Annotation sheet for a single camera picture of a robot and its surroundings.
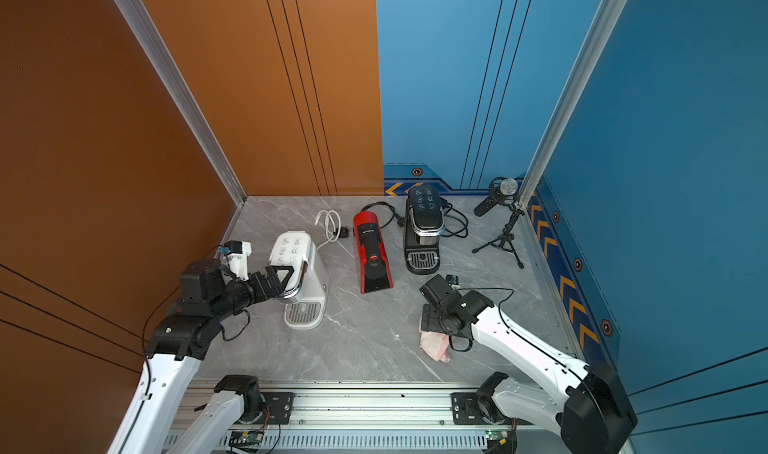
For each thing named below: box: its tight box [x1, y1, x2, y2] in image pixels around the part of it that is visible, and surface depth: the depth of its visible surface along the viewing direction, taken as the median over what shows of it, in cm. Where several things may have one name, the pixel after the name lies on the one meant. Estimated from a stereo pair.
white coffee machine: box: [269, 231, 329, 331], surface depth 82 cm
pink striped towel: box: [420, 331, 451, 363], surface depth 81 cm
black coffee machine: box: [404, 184, 446, 275], surface depth 89 cm
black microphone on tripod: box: [472, 177, 524, 269], surface depth 93 cm
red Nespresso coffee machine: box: [353, 211, 393, 294], surface depth 86 cm
